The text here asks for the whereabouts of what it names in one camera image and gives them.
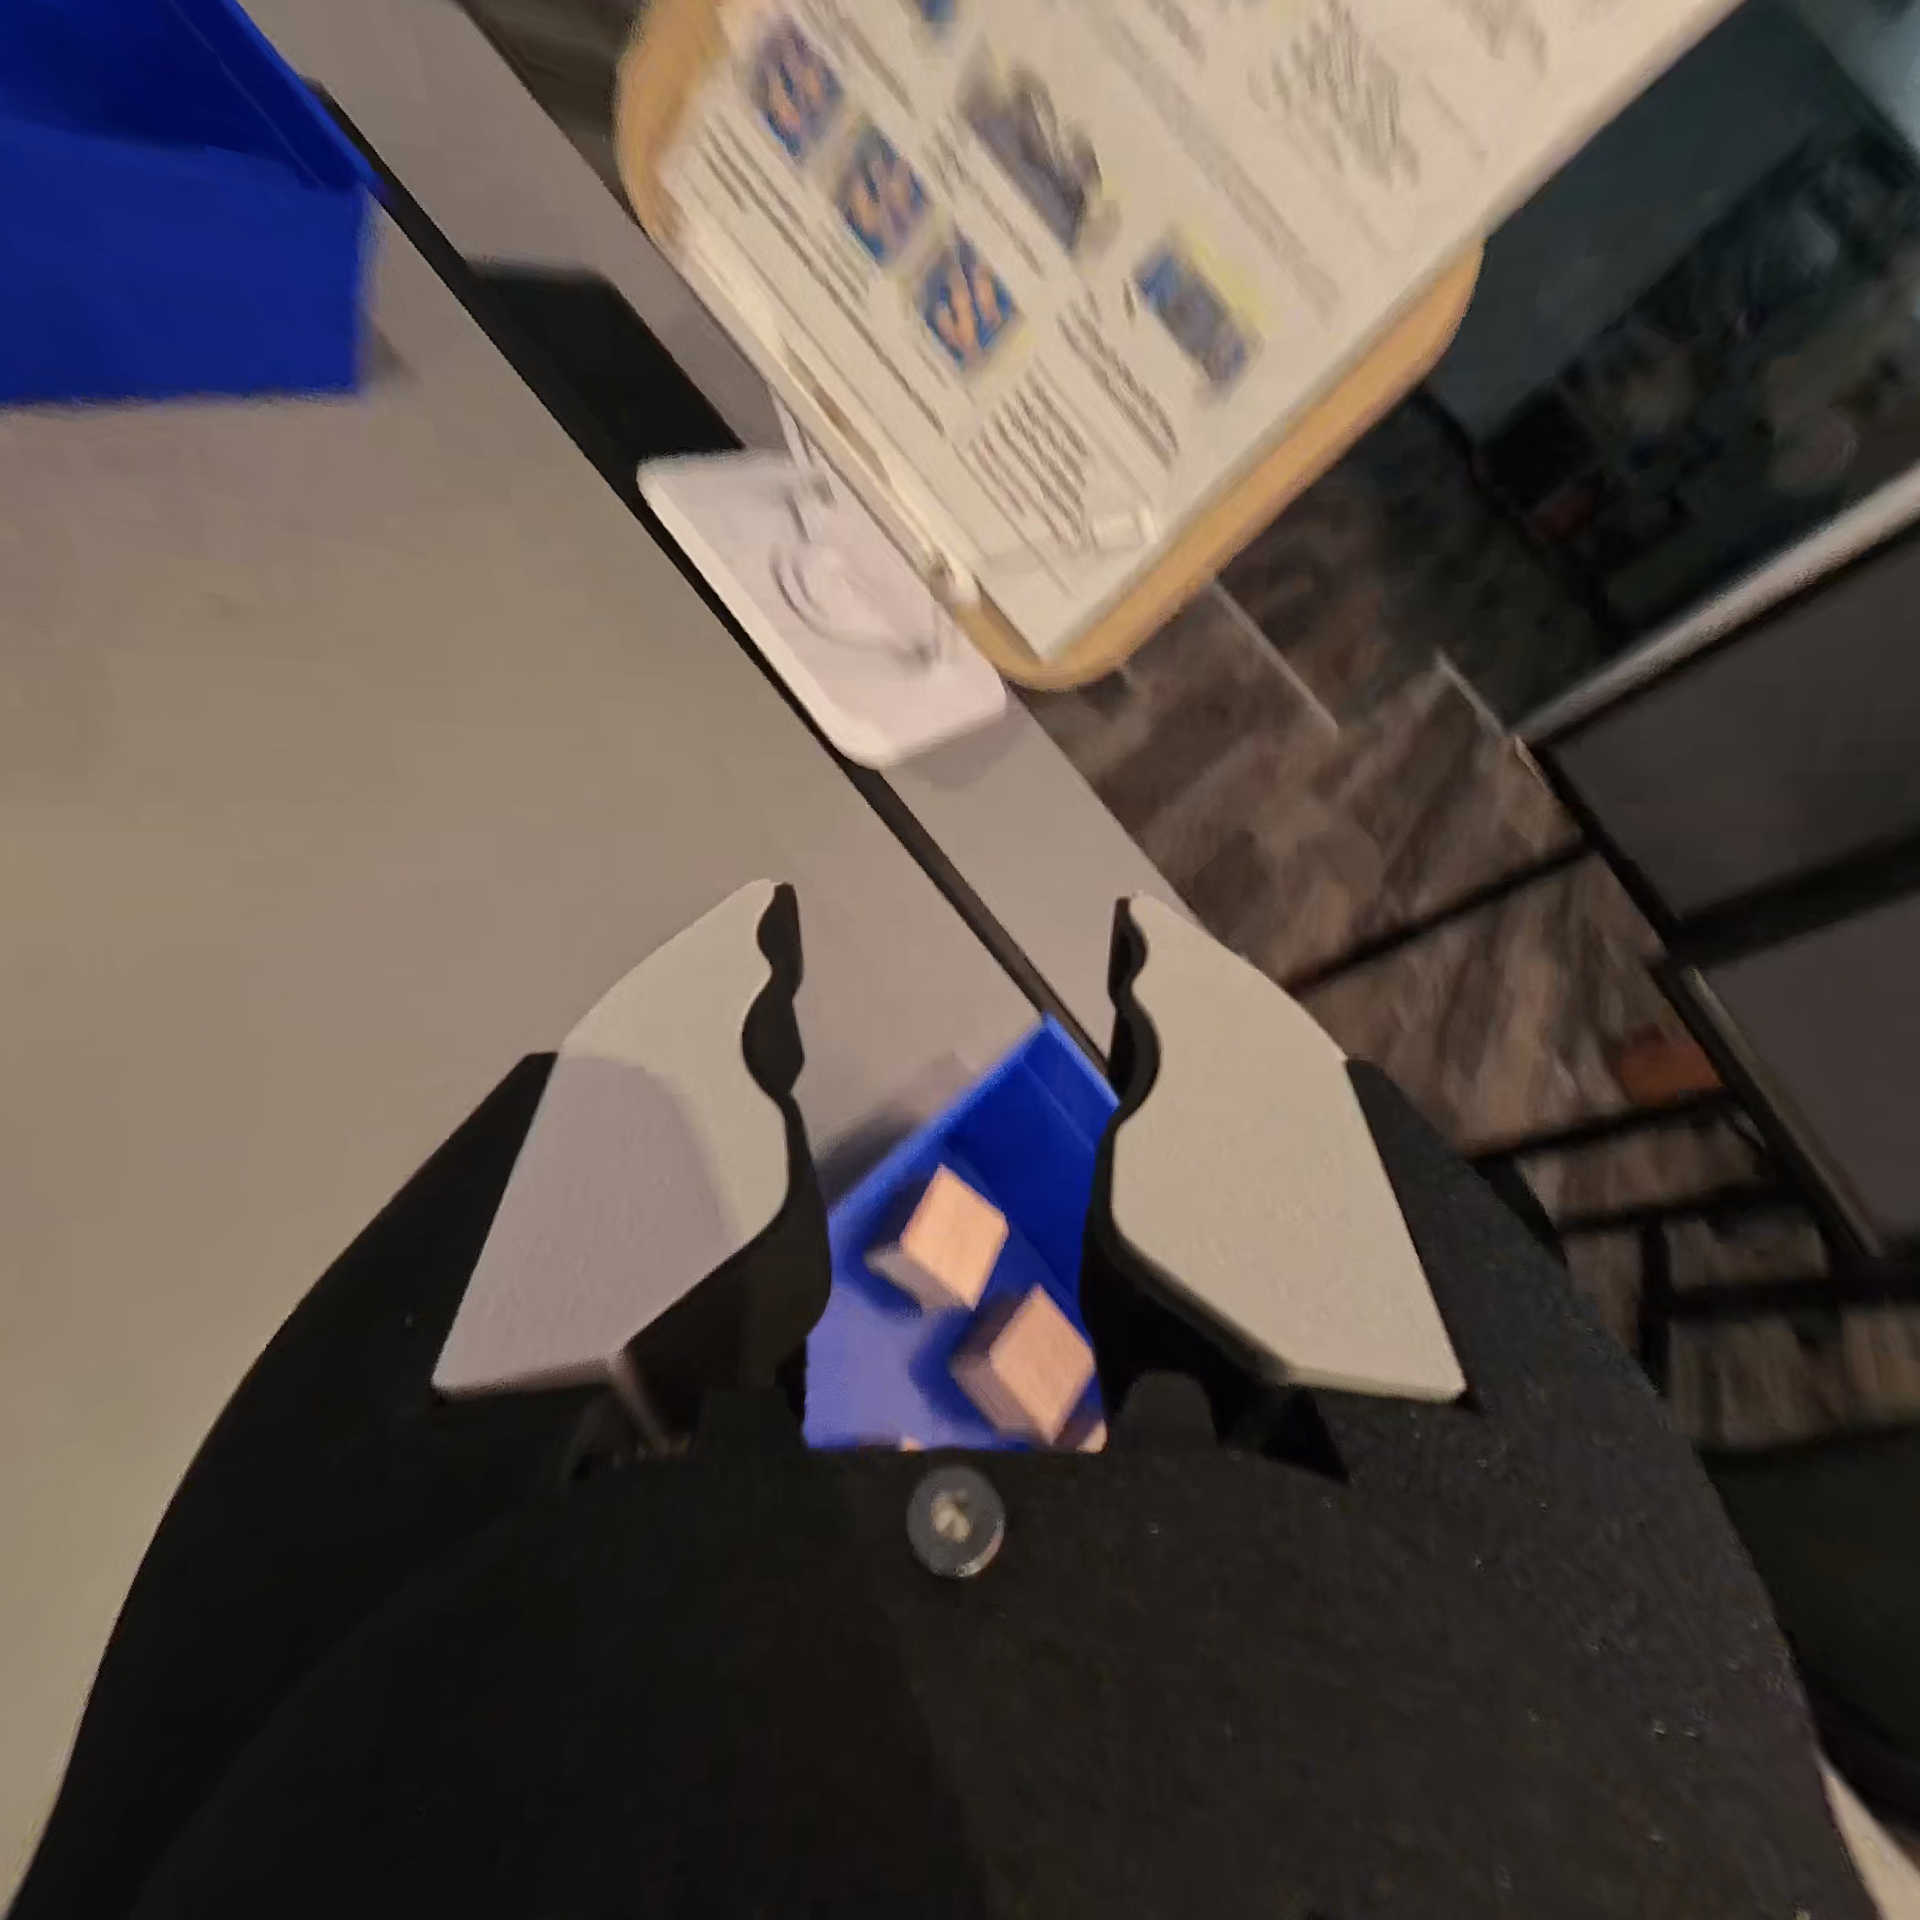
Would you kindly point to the white clipboard stand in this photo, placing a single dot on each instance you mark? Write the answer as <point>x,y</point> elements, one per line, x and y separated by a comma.
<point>886,691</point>

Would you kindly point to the group of wooden cubes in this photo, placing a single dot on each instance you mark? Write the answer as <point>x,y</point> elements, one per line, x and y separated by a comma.
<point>1036,1357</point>

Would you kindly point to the blue plastic bin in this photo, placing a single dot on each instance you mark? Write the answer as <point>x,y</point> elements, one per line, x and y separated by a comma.
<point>1036,1141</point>
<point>166,224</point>

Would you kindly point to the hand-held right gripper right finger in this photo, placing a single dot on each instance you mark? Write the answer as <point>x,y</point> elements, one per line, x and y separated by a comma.
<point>1260,1201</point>

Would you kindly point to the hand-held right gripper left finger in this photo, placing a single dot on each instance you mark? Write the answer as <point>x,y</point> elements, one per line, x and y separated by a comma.
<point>630,1185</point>

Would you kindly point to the wooden clipboard with printed sheet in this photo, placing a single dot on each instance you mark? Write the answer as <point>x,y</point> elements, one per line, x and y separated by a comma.
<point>1201,181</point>

